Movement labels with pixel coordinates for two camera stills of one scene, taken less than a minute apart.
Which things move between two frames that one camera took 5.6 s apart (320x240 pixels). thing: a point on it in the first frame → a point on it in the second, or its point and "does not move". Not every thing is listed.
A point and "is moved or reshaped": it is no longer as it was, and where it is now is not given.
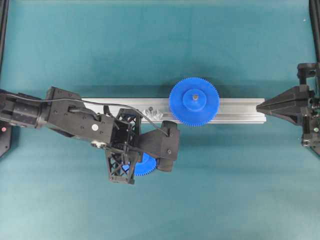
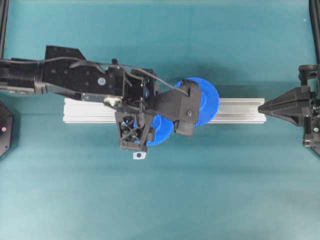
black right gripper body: [304, 96] does not move
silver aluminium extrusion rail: [157, 110] does not move
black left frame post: [4, 13] does not move
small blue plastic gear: [146, 166] is moved or reshaped
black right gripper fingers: [285, 104] does not move
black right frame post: [314, 7] does not move
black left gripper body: [120, 135] → [136, 90]
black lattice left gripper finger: [121, 167] → [133, 128]
